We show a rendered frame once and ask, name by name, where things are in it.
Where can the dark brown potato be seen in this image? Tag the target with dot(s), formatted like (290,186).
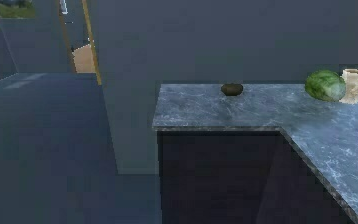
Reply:
(232,89)

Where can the dark cabinet with marble worktop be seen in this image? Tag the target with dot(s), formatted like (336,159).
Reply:
(240,156)

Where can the green lettuce head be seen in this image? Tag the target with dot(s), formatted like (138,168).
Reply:
(325,85)

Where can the window with green view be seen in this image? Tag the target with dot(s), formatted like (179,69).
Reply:
(13,9)

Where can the yellow door frame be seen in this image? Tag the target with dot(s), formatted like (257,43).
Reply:
(91,40)

